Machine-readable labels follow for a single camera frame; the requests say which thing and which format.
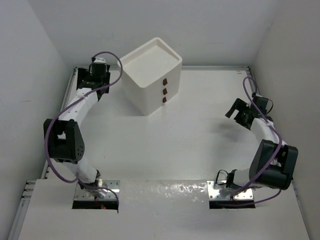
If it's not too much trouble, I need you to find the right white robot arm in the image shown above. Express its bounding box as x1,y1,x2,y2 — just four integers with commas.
225,95,299,191

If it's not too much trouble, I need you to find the metal base plate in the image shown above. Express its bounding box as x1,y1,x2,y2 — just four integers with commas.
73,179,120,201
206,180,254,202

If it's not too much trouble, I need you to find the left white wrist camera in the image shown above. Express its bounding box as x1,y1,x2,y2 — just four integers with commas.
91,57,106,65

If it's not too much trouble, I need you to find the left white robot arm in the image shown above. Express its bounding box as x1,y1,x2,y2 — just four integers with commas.
43,57,111,195

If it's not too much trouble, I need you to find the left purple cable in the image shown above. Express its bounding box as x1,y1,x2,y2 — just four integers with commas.
44,51,123,208

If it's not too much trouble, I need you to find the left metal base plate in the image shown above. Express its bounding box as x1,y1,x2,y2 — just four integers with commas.
73,179,120,201

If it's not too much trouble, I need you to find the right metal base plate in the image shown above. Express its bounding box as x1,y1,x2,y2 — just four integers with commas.
206,180,254,202

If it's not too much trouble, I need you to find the white drawer cabinet box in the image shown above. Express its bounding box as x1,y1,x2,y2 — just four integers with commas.
120,37,183,116

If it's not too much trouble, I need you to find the white front cover board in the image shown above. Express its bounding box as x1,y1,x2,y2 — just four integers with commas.
19,179,309,240

